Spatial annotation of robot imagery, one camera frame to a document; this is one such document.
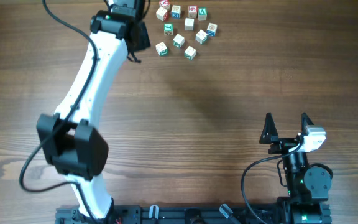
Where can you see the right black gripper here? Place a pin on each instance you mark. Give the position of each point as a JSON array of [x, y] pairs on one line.
[[286, 142]]

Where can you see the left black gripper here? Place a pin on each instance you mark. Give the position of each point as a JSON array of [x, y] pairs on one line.
[[142, 38]]

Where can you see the green letter J block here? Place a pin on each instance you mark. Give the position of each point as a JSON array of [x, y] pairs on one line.
[[168, 29]]

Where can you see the blue edged picture block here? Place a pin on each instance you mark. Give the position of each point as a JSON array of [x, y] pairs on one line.
[[212, 29]]

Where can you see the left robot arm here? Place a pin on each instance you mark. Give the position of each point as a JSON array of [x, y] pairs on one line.
[[69, 138]]

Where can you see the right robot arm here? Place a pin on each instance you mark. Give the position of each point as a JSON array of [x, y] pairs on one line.
[[308, 184]]

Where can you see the green edged block lower left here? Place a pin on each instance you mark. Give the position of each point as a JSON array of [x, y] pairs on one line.
[[161, 49]]

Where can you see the green edged block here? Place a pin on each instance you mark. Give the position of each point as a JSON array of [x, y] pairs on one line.
[[190, 53], [201, 37], [161, 49], [178, 41]]

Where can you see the red edged wooden block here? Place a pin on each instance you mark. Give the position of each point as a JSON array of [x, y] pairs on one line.
[[162, 14]]

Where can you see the green edged block middle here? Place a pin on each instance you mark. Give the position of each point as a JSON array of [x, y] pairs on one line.
[[178, 41]]

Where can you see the red letter block top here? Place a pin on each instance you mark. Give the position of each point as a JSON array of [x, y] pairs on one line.
[[164, 4]]

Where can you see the blue X letter block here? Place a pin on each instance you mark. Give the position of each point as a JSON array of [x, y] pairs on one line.
[[176, 11]]

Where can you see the green edged block lower right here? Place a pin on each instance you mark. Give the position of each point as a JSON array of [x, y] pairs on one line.
[[190, 53]]

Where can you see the plain wooden block centre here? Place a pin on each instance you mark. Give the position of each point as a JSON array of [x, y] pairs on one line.
[[189, 24]]

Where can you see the red number 6 block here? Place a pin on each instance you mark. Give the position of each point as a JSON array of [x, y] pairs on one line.
[[192, 11]]

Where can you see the green letter A block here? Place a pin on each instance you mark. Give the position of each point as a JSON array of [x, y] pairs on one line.
[[202, 13]]

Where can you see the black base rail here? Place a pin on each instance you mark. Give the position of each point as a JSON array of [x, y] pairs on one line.
[[263, 213]]

